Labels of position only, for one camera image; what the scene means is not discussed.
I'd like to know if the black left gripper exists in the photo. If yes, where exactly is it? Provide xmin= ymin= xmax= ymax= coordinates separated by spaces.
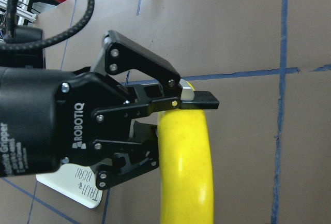
xmin=1 ymin=67 xmax=131 ymax=177

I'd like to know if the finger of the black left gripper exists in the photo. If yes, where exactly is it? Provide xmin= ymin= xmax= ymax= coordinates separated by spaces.
xmin=91 ymin=121 xmax=159 ymax=190
xmin=91 ymin=31 xmax=219 ymax=125

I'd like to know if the white bear tray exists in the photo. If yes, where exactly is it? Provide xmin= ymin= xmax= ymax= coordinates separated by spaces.
xmin=36 ymin=163 xmax=102 ymax=208

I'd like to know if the black braided cable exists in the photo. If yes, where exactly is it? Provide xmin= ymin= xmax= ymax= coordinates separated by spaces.
xmin=5 ymin=0 xmax=95 ymax=49

